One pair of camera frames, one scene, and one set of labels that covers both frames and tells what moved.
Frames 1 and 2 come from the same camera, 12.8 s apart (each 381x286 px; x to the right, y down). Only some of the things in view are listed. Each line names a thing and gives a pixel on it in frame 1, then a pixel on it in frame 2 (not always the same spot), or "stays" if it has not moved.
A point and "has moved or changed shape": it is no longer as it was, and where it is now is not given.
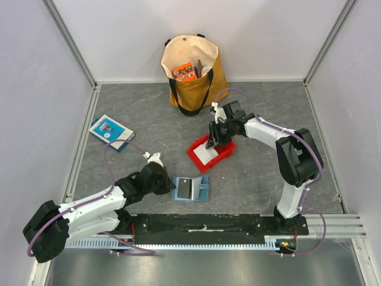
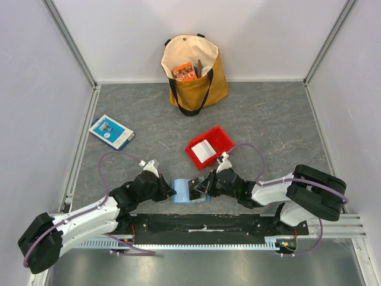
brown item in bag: x=199 y=69 stays
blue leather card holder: x=190 y=189 has moved or changed shape
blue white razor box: x=107 y=130 stays
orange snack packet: x=185 y=72 stays
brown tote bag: x=190 y=96 stays
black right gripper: x=215 y=134 → x=212 y=183
